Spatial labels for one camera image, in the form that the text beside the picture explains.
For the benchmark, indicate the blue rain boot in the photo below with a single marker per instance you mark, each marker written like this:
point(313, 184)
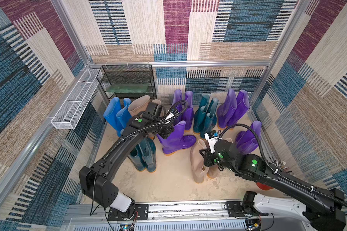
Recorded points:
point(123, 115)
point(110, 114)

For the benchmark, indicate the large teal rain boot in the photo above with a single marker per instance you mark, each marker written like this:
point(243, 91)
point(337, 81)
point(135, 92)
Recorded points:
point(147, 150)

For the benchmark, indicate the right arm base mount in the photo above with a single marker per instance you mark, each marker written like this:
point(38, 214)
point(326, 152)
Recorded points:
point(243, 208)

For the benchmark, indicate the white wire mesh basket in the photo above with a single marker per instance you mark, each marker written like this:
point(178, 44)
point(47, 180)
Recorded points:
point(72, 109)

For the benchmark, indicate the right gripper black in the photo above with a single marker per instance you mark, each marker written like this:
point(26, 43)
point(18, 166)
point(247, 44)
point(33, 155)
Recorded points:
point(206, 157)

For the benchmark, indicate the beige tall rain boot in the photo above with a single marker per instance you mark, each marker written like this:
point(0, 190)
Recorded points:
point(139, 105)

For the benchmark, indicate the purple short rain boot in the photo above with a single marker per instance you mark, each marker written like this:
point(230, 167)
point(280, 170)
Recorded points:
point(177, 140)

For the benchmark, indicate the red pencil cup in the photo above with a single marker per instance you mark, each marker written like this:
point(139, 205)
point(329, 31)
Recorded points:
point(263, 186)

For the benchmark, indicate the beige short rain boot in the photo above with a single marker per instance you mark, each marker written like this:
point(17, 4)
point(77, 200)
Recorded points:
point(198, 169)

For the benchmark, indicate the slim teal rain boot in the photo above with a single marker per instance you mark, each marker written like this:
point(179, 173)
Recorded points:
point(135, 157)

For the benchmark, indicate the purple tall rain boot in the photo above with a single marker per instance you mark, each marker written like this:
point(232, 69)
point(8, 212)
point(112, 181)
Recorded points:
point(177, 96)

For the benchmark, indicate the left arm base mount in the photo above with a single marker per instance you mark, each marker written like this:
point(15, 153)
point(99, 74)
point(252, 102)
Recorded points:
point(135, 211)

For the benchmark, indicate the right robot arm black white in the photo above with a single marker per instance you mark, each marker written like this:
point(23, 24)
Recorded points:
point(323, 207)

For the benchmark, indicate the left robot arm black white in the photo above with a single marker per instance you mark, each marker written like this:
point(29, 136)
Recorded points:
point(96, 181)

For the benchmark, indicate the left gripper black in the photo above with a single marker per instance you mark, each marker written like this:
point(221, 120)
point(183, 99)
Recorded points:
point(170, 129)

